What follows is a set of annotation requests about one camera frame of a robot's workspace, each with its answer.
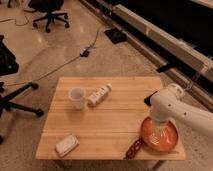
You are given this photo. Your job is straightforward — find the orange ceramic bowl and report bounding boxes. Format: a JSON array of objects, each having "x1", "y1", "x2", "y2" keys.
[{"x1": 140, "y1": 117, "x2": 178, "y2": 152}]

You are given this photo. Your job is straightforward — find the white plastic bottle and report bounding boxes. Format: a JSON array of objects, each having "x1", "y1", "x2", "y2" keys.
[{"x1": 88, "y1": 84, "x2": 112, "y2": 107}]

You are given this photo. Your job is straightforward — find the black smartphone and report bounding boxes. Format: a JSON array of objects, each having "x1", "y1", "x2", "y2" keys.
[{"x1": 144, "y1": 91, "x2": 158, "y2": 107}]

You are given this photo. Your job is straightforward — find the black office chair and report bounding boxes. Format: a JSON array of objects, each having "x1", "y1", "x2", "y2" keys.
[{"x1": 28, "y1": 0, "x2": 70, "y2": 33}]

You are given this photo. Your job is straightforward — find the red patterned flat object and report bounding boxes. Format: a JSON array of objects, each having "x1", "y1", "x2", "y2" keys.
[{"x1": 125, "y1": 138, "x2": 143, "y2": 159}]

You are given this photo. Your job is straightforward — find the black floor mat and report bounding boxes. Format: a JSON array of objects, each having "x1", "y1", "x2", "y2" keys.
[{"x1": 105, "y1": 28, "x2": 127, "y2": 44}]

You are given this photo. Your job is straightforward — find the white wrapped packet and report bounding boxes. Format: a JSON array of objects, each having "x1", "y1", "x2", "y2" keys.
[{"x1": 55, "y1": 134, "x2": 79, "y2": 157}]

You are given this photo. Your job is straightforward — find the long white rail beam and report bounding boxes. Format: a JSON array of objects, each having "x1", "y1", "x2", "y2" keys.
[{"x1": 79, "y1": 0, "x2": 213, "y2": 79}]

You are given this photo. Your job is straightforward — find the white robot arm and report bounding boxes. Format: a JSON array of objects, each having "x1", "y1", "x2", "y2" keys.
[{"x1": 150, "y1": 83, "x2": 213, "y2": 139}]

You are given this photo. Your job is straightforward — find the black chair on left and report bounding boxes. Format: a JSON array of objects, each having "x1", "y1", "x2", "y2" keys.
[{"x1": 0, "y1": 34, "x2": 45, "y2": 145}]

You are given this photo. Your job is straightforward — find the clear plastic cup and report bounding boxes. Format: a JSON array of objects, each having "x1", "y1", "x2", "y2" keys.
[{"x1": 68, "y1": 87, "x2": 85, "y2": 110}]

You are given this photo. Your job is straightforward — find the floor cable with plug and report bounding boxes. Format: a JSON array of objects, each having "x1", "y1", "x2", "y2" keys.
[{"x1": 3, "y1": 24, "x2": 104, "y2": 88}]

